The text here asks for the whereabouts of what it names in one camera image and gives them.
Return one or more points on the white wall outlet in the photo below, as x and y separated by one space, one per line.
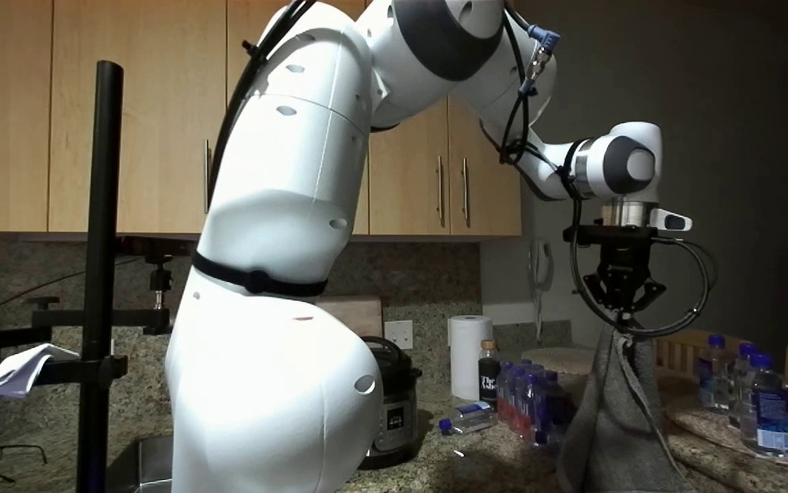
401 335

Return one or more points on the white folded paper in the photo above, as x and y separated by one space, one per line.
26 364

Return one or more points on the light wooden wall cabinets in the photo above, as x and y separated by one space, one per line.
0 109

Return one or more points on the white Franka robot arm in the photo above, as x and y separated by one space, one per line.
275 182

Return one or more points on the black camera on mount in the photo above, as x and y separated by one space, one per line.
160 248

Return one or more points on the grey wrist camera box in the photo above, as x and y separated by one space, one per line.
672 220

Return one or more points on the grey towel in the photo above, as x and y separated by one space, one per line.
614 428

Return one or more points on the white paper towel roll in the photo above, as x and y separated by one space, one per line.
469 356

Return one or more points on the black clamp rig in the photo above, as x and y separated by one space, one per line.
61 319

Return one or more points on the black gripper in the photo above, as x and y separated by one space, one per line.
624 263

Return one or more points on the wooden cutting board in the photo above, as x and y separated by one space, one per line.
357 315

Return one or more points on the clear water bottle blue label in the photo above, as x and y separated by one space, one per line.
741 385
771 415
713 385

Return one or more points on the dark sauce bottle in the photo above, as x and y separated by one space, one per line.
490 378

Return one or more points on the stainless steel sink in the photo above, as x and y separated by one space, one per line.
148 460

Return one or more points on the black vertical stand pole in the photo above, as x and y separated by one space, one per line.
100 274

